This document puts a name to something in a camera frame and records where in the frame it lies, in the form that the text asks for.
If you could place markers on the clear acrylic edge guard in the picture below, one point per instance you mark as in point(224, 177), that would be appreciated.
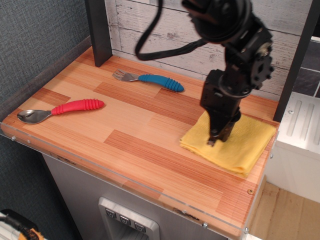
point(153, 166)

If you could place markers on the blue handled fork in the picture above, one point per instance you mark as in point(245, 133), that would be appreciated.
point(163, 81)

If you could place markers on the dark upright post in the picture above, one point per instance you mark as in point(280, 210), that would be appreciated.
point(306, 35)
point(99, 31)

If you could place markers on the yellow cloth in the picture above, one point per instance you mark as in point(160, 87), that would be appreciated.
point(246, 143)

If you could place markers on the white drainer sink unit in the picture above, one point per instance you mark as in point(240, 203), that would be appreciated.
point(294, 164)

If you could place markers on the silver dispenser panel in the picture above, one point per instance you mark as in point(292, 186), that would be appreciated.
point(122, 223)

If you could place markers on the grey cabinet front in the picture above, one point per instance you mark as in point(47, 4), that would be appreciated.
point(81, 192)

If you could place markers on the orange object at corner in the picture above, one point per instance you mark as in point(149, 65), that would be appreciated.
point(30, 234)

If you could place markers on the red handled spoon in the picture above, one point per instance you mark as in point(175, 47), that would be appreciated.
point(32, 116)

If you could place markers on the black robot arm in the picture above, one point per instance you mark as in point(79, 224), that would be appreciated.
point(248, 45)

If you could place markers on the dark right upright post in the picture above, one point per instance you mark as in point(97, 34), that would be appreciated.
point(306, 35)

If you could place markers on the dark left upright post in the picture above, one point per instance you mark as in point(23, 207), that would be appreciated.
point(99, 31)

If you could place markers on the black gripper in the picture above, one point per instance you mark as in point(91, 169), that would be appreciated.
point(221, 96)

